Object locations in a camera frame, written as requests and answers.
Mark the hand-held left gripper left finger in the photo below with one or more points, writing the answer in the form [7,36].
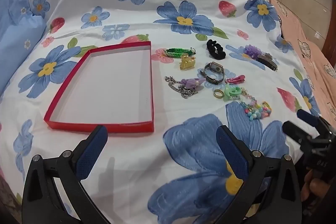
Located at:
[92,150]

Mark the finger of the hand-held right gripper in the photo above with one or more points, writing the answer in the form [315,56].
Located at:
[305,115]
[294,130]

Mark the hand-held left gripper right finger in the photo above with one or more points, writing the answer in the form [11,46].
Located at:
[231,150]

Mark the red shallow box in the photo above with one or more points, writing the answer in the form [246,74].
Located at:
[110,87]

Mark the pink snap hair clip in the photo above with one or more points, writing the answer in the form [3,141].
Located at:
[235,79]

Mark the purple bow hair clip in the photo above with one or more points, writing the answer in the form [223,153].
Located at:
[190,82]

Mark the wrist watch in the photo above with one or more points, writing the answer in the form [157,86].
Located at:
[214,65]

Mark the yellow hair claw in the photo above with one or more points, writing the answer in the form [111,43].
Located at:
[187,63]

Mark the person's right hand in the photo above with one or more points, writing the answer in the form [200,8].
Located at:
[313,187]

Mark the pink printed blanket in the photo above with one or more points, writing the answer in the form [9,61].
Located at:
[315,56]

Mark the brown hair claw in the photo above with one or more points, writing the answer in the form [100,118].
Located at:
[267,61]

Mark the purple scrunchie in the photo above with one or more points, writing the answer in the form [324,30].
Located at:
[250,50]

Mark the black scrunchie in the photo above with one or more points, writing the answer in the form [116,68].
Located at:
[210,45]

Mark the blue pillow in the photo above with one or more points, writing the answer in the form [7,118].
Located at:
[15,43]

